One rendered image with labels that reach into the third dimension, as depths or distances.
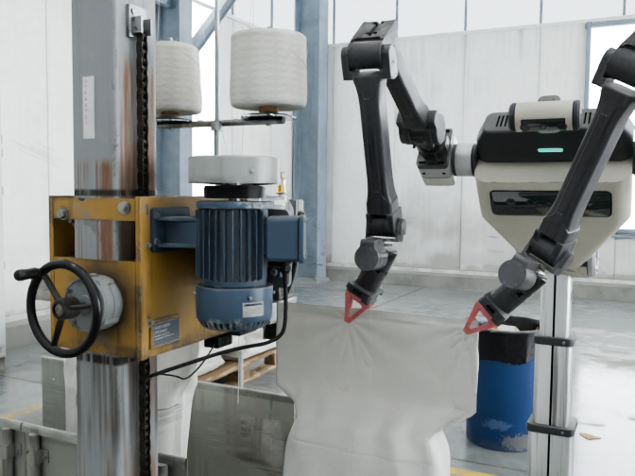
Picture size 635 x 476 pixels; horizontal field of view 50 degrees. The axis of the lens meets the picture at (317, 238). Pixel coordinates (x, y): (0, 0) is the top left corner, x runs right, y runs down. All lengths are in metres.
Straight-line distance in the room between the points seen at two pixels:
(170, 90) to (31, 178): 4.97
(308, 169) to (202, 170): 9.06
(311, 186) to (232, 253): 9.04
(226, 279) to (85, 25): 0.56
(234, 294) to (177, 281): 0.18
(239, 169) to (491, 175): 0.80
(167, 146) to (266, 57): 6.27
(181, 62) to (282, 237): 0.50
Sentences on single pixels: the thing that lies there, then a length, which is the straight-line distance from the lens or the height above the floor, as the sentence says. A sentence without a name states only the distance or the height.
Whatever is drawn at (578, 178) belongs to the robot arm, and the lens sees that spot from 1.37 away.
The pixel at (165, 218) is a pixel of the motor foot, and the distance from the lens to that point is 1.34.
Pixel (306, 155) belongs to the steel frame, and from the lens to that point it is 10.35.
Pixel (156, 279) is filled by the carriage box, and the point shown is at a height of 1.18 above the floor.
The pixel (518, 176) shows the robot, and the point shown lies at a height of 1.40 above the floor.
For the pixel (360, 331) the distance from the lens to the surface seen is 1.61.
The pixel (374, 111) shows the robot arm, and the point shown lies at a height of 1.52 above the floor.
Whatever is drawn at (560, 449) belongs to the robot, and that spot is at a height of 0.63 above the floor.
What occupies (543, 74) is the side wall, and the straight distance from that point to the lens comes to 9.67.
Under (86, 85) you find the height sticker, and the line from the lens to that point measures 1.42.
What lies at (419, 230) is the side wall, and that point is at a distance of 9.93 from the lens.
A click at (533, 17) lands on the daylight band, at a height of 3.69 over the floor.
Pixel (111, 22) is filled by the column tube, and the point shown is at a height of 1.67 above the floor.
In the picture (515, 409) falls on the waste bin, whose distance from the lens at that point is 3.78.
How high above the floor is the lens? 1.35
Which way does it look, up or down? 4 degrees down
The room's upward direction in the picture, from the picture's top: 1 degrees clockwise
